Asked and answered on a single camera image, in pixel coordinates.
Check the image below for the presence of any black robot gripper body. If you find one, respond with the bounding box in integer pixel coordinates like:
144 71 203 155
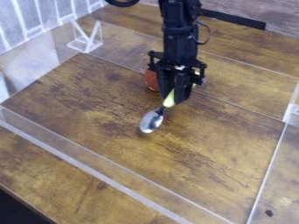
145 25 208 86

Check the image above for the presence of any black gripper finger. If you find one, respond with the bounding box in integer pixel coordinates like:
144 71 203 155
173 73 192 104
157 70 173 98

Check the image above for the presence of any green handled metal spoon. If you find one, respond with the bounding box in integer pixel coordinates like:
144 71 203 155
139 91 175 134

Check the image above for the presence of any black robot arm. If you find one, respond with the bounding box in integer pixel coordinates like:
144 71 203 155
144 0 207 108

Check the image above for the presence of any plush red cap mushroom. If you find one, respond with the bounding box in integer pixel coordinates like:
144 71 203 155
144 70 159 92

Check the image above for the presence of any black strip on table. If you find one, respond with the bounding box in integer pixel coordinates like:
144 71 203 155
201 9 267 30

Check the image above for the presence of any clear acrylic front barrier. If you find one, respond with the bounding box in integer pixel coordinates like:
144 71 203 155
0 106 233 224

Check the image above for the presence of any clear acrylic barrier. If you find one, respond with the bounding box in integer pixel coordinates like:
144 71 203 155
0 106 233 224
247 83 299 224

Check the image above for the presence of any clear acrylic right barrier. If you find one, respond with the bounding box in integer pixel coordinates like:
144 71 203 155
247 83 299 224

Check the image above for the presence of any clear acrylic triangle bracket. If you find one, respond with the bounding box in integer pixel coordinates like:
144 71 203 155
66 20 102 53

